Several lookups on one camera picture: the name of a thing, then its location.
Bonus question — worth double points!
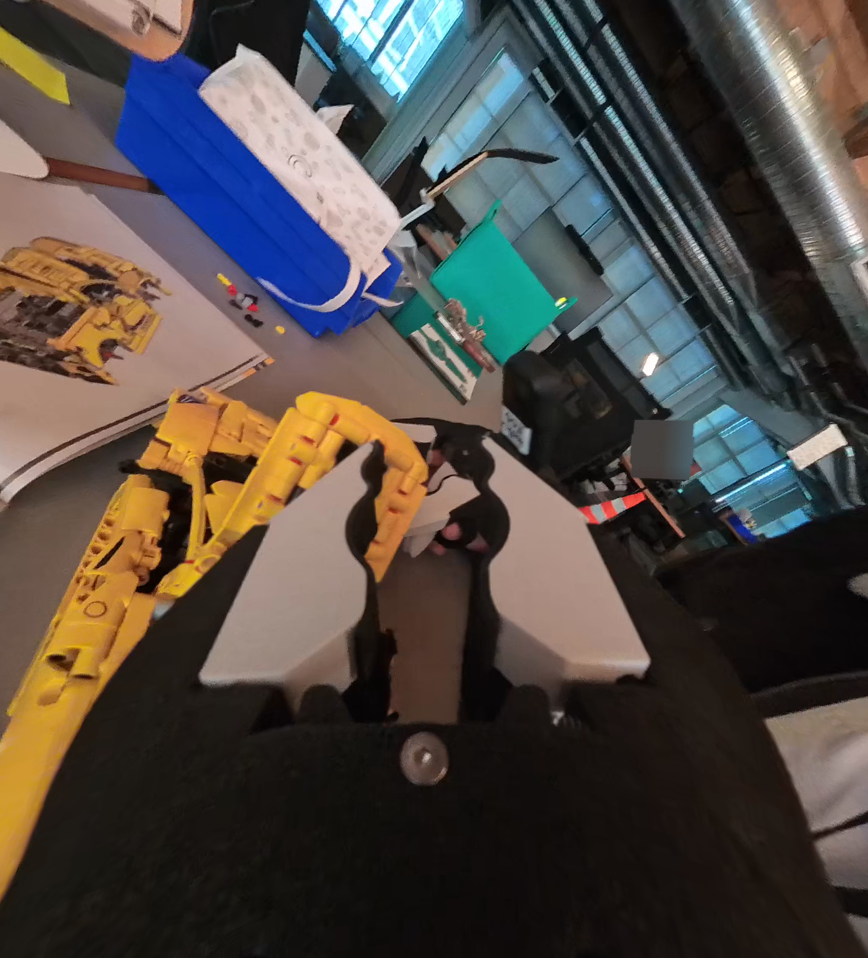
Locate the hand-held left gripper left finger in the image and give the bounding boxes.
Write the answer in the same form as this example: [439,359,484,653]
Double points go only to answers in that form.
[199,440,399,721]

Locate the blue plastic bin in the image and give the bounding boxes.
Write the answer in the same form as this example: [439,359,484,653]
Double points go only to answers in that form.
[114,52,405,338]

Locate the small wooden model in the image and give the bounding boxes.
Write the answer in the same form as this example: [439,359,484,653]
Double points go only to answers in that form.
[437,298,498,371]

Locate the yellow sticky note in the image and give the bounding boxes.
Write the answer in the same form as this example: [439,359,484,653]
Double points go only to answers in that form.
[0,3,71,106]

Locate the black mesh office chair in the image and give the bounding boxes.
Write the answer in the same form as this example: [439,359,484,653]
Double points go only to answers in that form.
[546,337,667,480]

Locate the grey desk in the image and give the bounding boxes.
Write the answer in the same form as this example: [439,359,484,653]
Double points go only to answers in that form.
[0,30,510,824]

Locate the building instruction booklet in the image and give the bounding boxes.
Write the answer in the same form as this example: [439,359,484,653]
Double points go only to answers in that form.
[0,161,274,536]

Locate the orange traffic cone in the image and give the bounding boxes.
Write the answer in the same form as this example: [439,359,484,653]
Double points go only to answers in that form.
[579,490,648,525]

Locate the silver ventilation duct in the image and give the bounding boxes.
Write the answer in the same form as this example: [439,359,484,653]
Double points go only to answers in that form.
[666,0,868,420]

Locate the green white booklet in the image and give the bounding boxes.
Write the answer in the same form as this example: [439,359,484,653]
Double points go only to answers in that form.
[390,288,480,401]

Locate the scattered small brick pieces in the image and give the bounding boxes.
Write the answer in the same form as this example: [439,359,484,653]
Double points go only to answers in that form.
[215,271,287,334]

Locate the person's right hand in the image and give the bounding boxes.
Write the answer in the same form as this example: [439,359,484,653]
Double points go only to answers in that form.
[428,445,496,558]

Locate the white printed paper bag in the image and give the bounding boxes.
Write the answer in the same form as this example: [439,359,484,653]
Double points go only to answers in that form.
[198,45,401,311]

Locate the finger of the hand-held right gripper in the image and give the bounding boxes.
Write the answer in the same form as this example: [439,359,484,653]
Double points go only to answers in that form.
[402,492,474,556]
[389,419,440,452]

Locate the yellow toy brick car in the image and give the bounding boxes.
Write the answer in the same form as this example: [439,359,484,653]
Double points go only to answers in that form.
[0,389,431,940]

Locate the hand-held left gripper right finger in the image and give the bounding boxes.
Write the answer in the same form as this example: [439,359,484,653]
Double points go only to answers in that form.
[458,433,652,721]

